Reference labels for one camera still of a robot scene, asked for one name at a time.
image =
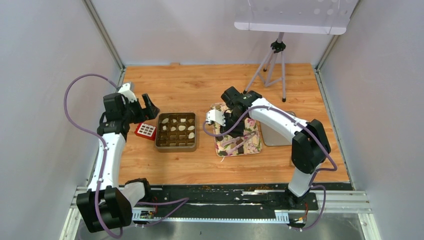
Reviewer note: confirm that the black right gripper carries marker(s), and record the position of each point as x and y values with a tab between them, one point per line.
235	132

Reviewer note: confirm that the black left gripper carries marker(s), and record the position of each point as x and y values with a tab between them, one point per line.
151	112

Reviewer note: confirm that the pink silicone tongs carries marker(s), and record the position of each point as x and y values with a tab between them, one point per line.
248	144

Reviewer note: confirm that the floral patterned tray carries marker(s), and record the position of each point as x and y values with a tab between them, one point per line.
250	125

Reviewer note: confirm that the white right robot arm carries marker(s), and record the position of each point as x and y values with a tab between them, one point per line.
308	139

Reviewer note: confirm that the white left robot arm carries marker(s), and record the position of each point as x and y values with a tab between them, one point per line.
109	159

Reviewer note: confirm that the gold chocolate tin box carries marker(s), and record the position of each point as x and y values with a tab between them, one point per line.
168	137

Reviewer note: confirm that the red white grid object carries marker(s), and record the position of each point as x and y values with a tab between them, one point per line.
146	131

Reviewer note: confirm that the grey metal tin lid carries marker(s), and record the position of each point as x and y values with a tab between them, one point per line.
275	136

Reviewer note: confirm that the white tripod stand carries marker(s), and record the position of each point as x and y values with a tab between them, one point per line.
266	68

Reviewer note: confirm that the white overhead light panel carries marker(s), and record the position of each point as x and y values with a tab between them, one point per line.
323	17

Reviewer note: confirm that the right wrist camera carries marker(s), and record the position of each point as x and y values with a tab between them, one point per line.
215	116

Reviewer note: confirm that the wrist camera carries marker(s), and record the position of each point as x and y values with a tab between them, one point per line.
127	90
215	116

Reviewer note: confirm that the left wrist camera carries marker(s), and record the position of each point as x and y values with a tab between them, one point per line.
127	90

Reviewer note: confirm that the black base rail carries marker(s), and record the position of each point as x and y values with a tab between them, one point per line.
219	203

